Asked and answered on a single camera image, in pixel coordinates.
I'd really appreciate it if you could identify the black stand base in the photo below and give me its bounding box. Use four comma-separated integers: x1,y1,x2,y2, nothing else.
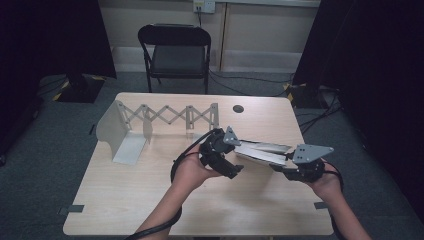
52,73,107,104
283,82,338,110

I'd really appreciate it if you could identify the grey expandable metal book rack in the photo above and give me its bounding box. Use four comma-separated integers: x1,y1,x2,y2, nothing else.
95,99,220,166

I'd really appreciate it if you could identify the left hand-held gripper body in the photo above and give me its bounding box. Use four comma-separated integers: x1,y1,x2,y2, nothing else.
199,125,242,177

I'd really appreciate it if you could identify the white wall socket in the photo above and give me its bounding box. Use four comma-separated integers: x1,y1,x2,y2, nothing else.
193,0,216,15

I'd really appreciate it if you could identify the black folding chair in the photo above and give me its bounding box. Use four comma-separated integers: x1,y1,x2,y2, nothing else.
137,23,212,95

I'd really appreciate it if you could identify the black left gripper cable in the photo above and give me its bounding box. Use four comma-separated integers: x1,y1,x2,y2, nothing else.
123,127,218,240

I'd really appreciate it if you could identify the dark curtain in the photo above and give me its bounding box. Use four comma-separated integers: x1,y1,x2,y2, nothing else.
0,0,118,158
292,0,424,214

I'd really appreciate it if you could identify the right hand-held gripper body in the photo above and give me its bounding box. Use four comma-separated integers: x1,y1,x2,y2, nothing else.
283,143,335,184

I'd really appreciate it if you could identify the person's right hand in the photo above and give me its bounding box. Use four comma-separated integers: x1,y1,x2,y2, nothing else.
305,162,344,202

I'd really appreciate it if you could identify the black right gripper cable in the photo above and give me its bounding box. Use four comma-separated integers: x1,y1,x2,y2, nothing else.
320,168,345,240

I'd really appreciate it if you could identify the bundle of black floor cables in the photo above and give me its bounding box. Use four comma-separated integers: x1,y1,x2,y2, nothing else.
297,89,344,135

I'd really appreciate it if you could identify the white book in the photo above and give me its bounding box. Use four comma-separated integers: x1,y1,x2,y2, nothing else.
234,139,294,167

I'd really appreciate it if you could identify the black floor cable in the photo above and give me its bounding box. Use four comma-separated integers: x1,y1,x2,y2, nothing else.
208,69,295,98

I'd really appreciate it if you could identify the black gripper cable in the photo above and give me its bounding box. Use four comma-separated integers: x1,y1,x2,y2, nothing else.
123,127,218,240
320,168,345,240

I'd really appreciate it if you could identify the person's left hand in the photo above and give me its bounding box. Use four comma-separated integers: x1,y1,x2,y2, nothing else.
171,144,222,194

